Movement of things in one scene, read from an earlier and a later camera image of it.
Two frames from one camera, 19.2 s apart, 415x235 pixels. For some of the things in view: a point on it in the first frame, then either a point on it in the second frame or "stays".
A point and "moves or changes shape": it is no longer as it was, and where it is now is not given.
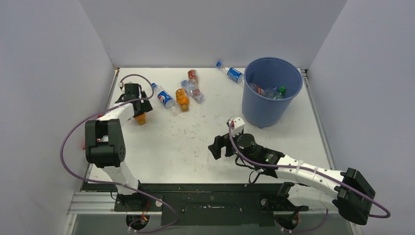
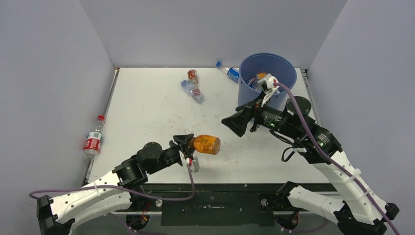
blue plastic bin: [270, 84] moves or changes shape
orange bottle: [141, 119] → [261, 75]
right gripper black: [220, 141] → [236, 122]
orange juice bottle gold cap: [181, 97] → [207, 144]
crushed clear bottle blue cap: [195, 93] stays
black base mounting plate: [215, 204] stays
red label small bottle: [193, 77] stays
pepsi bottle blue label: [165, 99] → [250, 82]
